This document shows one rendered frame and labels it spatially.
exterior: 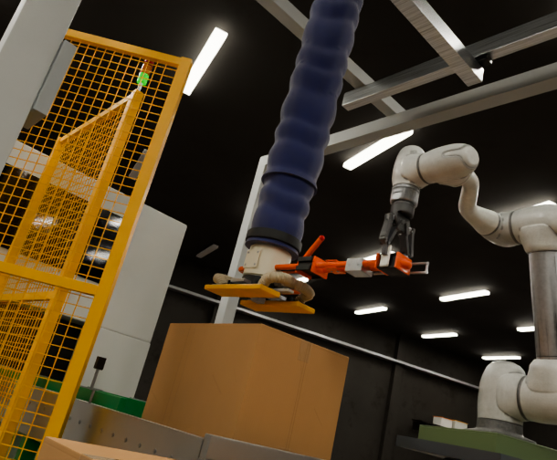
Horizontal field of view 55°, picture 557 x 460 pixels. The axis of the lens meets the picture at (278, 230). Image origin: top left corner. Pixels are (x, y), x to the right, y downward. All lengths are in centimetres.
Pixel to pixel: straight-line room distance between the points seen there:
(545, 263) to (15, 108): 190
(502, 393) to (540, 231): 59
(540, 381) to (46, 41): 207
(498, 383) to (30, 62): 200
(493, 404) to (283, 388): 79
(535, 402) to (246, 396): 98
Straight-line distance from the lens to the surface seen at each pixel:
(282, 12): 387
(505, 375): 215
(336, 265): 182
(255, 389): 167
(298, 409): 178
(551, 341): 208
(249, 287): 191
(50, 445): 119
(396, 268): 167
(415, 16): 332
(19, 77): 210
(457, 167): 170
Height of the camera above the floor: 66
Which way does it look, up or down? 20 degrees up
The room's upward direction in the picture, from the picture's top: 14 degrees clockwise
